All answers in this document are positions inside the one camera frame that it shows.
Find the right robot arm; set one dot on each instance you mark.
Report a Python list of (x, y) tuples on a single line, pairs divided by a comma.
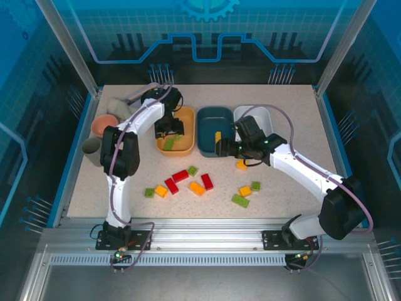
[(300, 166)]

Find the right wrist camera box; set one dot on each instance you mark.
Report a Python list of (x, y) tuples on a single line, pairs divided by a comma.
[(249, 125)]

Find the teal plastic container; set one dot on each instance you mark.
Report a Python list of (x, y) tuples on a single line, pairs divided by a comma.
[(206, 128)]

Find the aluminium frame post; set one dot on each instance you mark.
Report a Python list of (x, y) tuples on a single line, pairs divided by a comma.
[(341, 47), (69, 50)]

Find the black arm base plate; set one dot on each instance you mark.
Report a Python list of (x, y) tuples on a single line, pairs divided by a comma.
[(272, 241), (106, 243)]

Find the pink mug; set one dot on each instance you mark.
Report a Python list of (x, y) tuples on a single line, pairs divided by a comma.
[(103, 123)]

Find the black frying pan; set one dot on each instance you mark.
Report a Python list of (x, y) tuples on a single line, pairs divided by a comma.
[(146, 96)]

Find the long red lego brick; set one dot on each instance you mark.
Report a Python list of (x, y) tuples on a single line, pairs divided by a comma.
[(207, 182), (180, 176)]

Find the orange plastic container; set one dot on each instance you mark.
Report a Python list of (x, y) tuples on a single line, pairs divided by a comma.
[(188, 138)]

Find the white plastic container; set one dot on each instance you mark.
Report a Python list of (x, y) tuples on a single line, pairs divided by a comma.
[(263, 114)]

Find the grey mug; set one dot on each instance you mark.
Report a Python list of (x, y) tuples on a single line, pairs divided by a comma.
[(92, 150)]

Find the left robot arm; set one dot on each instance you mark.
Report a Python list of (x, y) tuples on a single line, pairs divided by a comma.
[(119, 200)]

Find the aluminium mounting rail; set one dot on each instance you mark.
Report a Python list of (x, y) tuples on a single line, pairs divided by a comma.
[(203, 238)]

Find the beige cloth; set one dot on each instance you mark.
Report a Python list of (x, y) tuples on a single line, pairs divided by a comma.
[(117, 106)]

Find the long green lego brick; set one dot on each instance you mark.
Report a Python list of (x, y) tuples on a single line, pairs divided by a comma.
[(169, 144), (241, 201)]

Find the blue table edge trim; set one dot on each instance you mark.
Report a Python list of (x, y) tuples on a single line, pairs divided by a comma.
[(73, 175), (340, 147)]

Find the long yellow lego brick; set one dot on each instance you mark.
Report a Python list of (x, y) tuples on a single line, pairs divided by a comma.
[(217, 136)]

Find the power connector with green light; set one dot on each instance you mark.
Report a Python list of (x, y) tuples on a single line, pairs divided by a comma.
[(300, 256), (120, 253)]

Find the long orange lego brick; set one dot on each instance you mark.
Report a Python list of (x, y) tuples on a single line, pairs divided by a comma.
[(197, 188)]

